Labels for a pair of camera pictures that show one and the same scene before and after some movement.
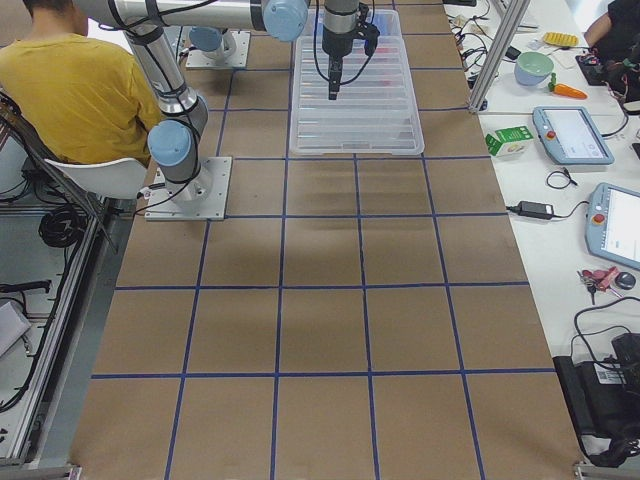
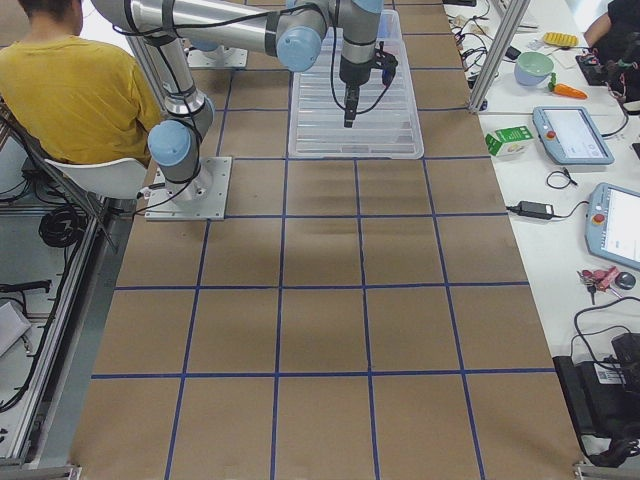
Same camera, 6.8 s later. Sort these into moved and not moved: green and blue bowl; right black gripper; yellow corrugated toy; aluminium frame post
Moved: right black gripper
Not moved: aluminium frame post; green and blue bowl; yellow corrugated toy
